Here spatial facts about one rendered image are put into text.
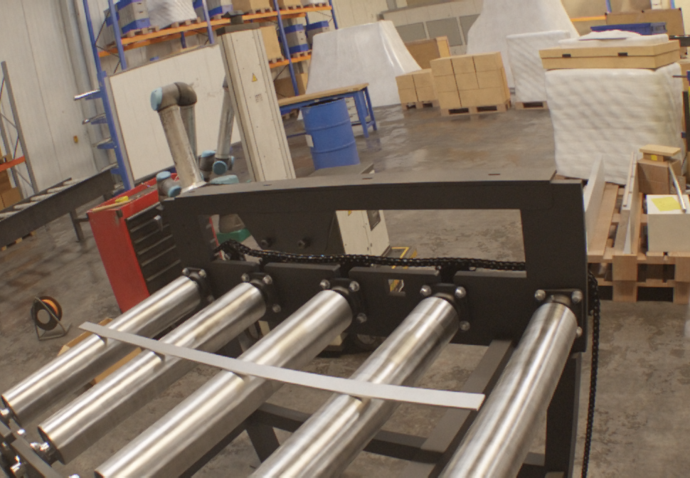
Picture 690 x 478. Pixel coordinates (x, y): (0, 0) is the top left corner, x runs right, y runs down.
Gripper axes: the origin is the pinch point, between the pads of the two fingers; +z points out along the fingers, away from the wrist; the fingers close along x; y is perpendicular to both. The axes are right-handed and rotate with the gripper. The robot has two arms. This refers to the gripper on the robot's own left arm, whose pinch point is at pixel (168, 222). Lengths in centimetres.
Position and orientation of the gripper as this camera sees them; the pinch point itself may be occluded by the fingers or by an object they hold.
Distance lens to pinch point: 336.4
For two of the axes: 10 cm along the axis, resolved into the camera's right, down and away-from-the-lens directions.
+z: -0.7, 7.9, 6.1
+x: -5.1, 5.0, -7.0
